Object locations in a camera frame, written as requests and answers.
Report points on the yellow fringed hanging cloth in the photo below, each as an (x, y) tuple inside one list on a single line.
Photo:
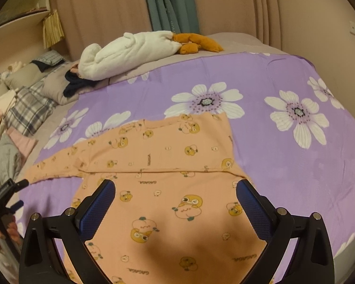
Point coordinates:
[(52, 29)]

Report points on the green curtain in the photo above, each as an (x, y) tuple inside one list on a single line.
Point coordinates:
[(168, 3)]

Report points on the orange printed shirt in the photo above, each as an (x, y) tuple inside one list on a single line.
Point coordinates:
[(165, 159)]

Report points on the navy blue clothing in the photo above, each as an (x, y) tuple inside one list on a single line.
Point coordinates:
[(74, 88)]

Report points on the striped pillow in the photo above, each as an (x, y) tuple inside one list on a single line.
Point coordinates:
[(51, 57)]

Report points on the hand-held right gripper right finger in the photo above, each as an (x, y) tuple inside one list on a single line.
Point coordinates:
[(252, 210)]

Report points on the beige pillow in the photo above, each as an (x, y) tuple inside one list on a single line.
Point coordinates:
[(23, 74)]

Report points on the white curved shelf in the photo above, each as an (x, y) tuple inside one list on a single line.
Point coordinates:
[(20, 20)]

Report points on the purple floral blanket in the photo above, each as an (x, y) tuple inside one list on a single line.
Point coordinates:
[(269, 159)]

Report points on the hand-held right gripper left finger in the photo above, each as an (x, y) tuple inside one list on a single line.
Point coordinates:
[(98, 208)]

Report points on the grey clothing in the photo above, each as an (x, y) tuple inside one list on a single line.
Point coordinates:
[(3, 156)]

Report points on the grey plaid cloth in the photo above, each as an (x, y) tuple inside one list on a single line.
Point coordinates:
[(29, 109)]

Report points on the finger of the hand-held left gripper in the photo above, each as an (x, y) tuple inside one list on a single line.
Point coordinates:
[(17, 204), (17, 184)]

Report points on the pink folded cloth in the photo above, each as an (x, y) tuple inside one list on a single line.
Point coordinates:
[(24, 142)]

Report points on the white goose plush toy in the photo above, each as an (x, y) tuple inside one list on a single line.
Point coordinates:
[(121, 53)]

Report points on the person's left hand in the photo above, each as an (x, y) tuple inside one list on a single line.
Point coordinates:
[(12, 229)]

